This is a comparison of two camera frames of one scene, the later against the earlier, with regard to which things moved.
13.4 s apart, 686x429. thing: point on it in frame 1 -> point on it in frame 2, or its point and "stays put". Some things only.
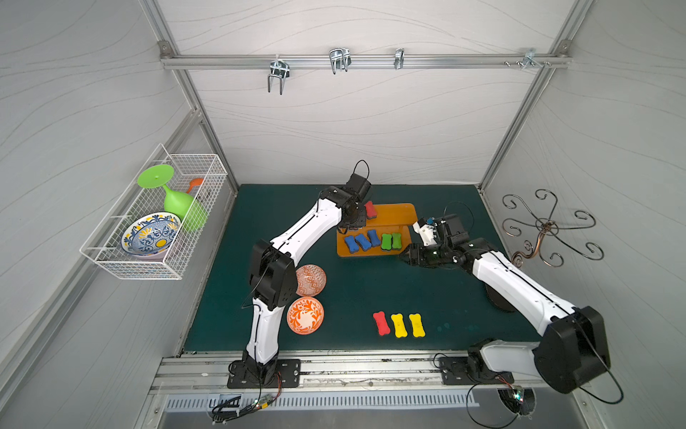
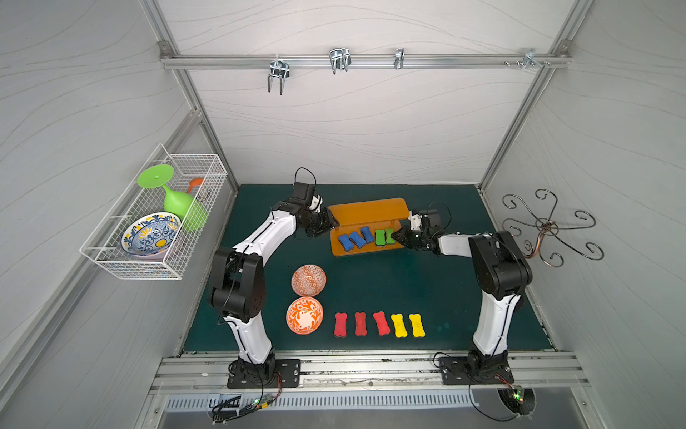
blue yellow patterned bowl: (151, 235) stays put
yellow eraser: (417, 326) stays put
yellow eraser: (398, 323) stays put
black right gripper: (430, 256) -> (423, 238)
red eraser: (381, 323) stays put
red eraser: (370, 210) -> (360, 323)
